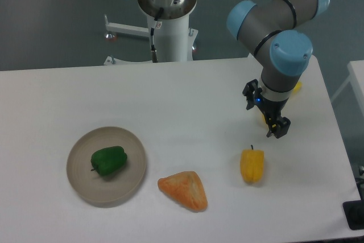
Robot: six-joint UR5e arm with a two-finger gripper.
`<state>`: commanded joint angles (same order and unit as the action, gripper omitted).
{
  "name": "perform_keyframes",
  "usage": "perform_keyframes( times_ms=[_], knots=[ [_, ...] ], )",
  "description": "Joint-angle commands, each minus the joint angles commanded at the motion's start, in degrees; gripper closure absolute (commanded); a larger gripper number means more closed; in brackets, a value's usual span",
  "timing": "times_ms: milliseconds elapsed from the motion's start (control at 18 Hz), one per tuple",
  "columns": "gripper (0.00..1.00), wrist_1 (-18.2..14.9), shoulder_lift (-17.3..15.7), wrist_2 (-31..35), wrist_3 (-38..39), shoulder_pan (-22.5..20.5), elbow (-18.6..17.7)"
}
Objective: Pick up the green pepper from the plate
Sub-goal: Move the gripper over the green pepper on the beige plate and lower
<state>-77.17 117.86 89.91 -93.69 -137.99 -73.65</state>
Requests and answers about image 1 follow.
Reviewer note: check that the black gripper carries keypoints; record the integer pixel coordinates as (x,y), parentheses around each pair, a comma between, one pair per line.
(271,105)

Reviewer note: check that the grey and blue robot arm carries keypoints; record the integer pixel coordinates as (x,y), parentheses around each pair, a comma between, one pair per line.
(268,32)

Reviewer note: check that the yellow fruit behind arm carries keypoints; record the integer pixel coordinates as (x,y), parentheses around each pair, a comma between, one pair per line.
(297,87)

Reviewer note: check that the yellow bell pepper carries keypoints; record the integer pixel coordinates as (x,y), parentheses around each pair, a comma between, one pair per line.
(252,165)

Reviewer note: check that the green bell pepper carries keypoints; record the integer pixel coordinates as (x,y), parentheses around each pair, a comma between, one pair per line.
(108,160)

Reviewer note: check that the beige round plate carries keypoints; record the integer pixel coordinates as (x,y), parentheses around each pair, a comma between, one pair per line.
(116,188)

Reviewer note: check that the white side table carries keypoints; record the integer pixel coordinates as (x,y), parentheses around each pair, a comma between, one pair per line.
(355,79)

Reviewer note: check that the triangular orange bread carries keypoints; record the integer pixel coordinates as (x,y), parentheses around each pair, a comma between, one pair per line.
(186,188)

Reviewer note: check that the black clamp at table edge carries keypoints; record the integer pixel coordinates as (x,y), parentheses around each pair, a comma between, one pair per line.
(354,209)

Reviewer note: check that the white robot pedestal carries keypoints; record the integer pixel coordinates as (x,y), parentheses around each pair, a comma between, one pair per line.
(171,38)

